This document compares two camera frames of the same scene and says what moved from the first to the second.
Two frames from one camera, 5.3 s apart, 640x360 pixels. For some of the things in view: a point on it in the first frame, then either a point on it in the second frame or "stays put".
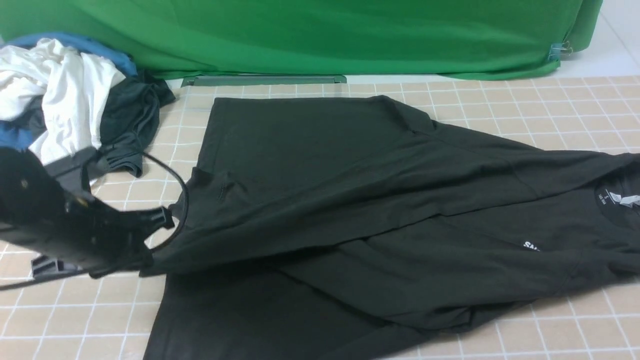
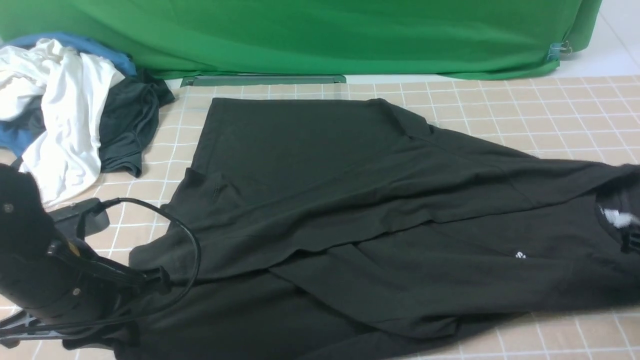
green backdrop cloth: (492, 39) stays put
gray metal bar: (265, 79) stays put
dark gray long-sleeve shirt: (344, 227) stays put
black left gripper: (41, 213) → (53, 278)
